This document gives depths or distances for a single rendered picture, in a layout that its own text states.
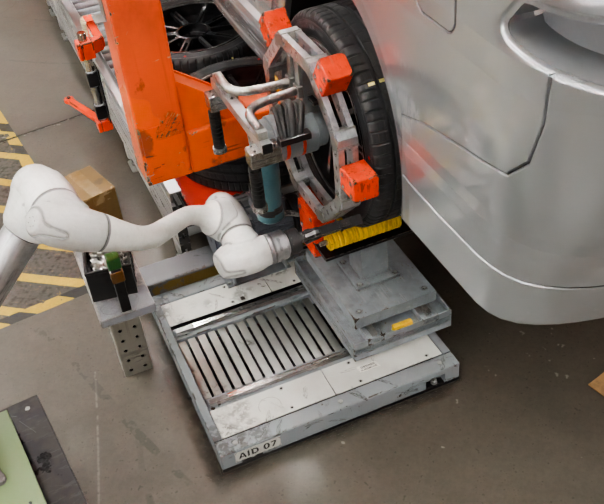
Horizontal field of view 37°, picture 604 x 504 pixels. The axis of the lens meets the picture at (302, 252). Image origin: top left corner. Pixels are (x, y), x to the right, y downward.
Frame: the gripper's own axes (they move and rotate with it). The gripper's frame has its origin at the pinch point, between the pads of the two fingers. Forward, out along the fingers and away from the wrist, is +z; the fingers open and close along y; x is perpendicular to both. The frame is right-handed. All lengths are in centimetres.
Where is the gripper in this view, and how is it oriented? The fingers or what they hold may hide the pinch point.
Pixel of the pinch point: (350, 222)
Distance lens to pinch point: 265.0
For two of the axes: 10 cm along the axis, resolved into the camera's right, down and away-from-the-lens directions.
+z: 9.2, -3.1, 2.6
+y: 2.2, -1.4, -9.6
